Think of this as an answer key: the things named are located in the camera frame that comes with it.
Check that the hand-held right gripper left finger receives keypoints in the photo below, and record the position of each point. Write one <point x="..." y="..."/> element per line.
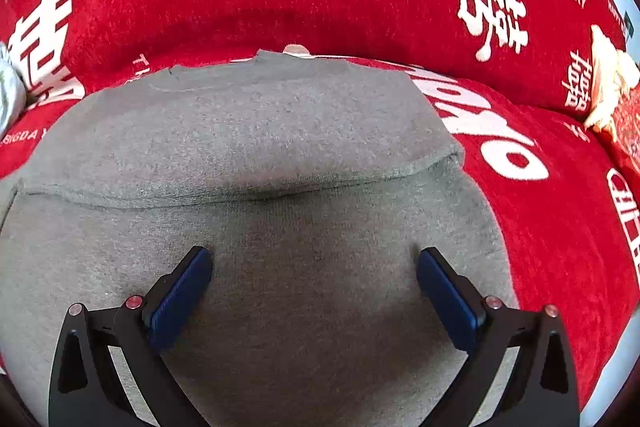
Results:
<point x="182" y="297"/>

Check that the white patterned cloth at left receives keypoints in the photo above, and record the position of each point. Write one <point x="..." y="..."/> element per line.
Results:
<point x="7" y="92"/>

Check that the cream crumpled cloth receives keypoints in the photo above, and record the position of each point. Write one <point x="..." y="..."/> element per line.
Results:
<point x="607" y="77"/>

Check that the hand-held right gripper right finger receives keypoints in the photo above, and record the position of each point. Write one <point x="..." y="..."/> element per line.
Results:
<point x="445" y="302"/>

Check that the red patterned cushion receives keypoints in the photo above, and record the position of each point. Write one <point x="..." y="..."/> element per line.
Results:
<point x="627" y="127"/>

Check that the grey knit sweater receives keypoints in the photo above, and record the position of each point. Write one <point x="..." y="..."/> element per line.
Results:
<point x="275" y="157"/>

